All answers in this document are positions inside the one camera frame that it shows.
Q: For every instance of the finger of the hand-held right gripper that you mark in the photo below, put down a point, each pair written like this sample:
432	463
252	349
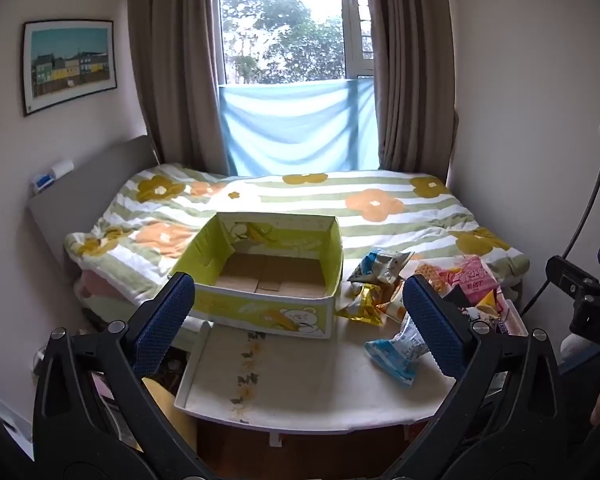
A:
570	277

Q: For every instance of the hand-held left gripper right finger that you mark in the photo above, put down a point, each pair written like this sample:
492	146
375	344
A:
432	325

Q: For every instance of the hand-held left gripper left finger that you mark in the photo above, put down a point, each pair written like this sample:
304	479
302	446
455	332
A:
162	325

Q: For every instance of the white orange snack packet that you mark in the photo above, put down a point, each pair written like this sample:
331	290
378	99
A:
394	307

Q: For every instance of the silver blue snack packet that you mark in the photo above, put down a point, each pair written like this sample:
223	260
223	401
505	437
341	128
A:
380	266

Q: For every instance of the yellow green cardboard box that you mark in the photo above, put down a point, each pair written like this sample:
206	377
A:
265	280

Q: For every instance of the blue white snack packet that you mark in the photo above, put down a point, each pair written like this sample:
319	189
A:
392	355

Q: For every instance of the honeycomb snack packet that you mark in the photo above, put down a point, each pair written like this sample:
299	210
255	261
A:
432	275

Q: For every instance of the pink strawberry snack packet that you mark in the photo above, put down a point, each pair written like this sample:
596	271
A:
472	275

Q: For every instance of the golden yellow snack packet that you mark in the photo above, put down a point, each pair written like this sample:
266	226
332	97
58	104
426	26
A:
362	305

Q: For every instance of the floral striped blanket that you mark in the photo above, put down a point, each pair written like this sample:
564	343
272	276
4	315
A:
390	220

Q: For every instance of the white floral folding table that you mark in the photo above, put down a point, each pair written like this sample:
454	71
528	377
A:
300	385

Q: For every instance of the grey bed headboard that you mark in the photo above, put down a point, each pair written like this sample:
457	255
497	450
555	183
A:
75	195

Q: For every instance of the white blue lint roller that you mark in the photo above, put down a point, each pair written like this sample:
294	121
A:
52	175

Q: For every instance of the light blue cloth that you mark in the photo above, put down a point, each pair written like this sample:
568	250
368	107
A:
290	130

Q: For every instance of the brown curtain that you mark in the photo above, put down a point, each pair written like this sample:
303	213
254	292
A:
410	70
180	60

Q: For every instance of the window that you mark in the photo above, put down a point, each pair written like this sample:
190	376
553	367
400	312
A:
355	35

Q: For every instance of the framed wall picture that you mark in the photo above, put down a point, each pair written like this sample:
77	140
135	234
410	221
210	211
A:
70	62

